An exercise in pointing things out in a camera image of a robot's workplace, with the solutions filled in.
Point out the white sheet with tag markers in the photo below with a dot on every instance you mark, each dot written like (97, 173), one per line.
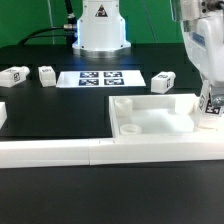
(90, 79)

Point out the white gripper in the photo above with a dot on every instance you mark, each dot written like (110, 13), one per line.
(205, 49)

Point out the white front fence bar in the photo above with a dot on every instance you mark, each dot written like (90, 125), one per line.
(19, 154)

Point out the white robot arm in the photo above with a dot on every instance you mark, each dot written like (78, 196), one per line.
(186, 12)

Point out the white square tabletop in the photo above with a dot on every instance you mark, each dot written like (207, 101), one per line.
(138, 117)

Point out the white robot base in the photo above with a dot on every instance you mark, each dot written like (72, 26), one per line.
(101, 30)

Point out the white fence bar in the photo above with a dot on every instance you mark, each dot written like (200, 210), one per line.
(3, 114)
(19, 154)

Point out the white left fence bar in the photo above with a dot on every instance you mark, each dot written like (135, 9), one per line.
(3, 114)

